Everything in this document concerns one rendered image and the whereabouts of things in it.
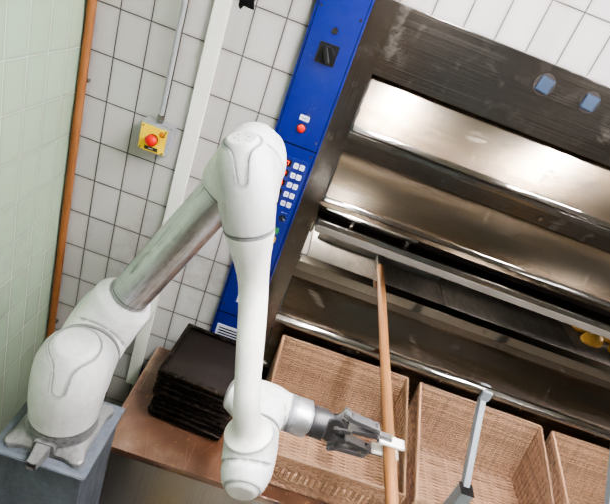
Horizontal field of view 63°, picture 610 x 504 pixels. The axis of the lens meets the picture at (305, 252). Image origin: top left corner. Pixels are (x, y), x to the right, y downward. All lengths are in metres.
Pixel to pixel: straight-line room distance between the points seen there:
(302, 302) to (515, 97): 1.03
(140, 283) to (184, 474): 0.84
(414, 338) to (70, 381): 1.33
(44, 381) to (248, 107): 1.03
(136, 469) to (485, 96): 1.67
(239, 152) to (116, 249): 1.27
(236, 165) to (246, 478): 0.61
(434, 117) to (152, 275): 1.02
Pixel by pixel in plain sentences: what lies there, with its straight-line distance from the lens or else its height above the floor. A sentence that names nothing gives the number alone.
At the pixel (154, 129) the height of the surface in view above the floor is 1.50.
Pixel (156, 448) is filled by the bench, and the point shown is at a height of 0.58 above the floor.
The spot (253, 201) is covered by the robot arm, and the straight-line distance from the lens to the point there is 0.90.
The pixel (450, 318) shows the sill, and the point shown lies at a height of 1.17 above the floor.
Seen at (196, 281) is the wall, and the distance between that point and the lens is 2.04.
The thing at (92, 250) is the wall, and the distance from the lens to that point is 2.14.
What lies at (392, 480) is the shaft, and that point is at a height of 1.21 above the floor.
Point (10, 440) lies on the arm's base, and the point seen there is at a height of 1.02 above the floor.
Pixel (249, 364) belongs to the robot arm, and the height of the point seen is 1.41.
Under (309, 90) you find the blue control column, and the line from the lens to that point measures 1.66.
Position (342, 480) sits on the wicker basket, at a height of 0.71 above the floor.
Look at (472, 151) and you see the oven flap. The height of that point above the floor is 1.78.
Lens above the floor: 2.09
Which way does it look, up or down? 28 degrees down
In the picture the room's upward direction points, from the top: 22 degrees clockwise
